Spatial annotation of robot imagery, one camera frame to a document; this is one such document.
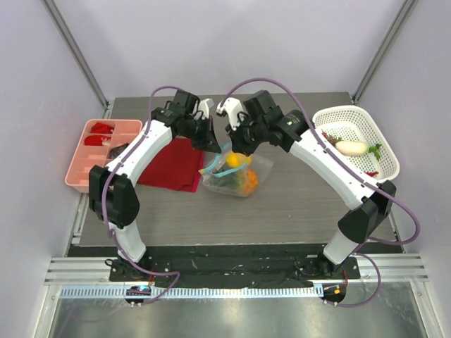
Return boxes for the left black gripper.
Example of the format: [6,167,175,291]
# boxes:
[180,115,221,154]

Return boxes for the yellow toy lemon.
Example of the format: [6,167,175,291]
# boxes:
[225,152,252,168]

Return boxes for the toy pineapple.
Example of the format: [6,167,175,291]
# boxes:
[211,168,259,197]

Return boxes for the clear zip top bag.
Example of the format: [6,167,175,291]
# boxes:
[199,142,273,197]

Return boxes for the white toy radish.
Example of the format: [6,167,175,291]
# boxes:
[335,141,382,160]

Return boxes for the red toy chili pepper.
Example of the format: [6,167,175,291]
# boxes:
[365,171,379,177]

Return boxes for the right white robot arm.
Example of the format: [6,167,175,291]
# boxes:
[216,90,396,278]

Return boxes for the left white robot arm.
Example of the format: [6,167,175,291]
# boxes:
[89,89,221,281]

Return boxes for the red folded cloth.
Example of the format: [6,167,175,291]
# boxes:
[137,137,204,193]

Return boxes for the pink compartment tray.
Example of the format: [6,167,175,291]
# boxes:
[65,119,142,193]

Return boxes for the dark wrapped item in tray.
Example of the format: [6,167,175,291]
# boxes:
[108,143,129,160]

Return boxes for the red toy grapes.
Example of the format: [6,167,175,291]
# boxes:
[321,131,342,146]

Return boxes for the red item in tray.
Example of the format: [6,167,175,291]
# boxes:
[84,134,111,146]
[90,122,114,134]

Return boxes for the white plastic basket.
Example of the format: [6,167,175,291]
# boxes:
[312,105,400,182]

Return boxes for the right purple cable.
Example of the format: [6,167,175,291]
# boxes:
[223,77,421,309]

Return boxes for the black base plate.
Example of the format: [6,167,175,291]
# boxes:
[105,244,361,289]

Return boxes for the white slotted cable duct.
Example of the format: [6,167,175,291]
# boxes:
[60,284,323,299]

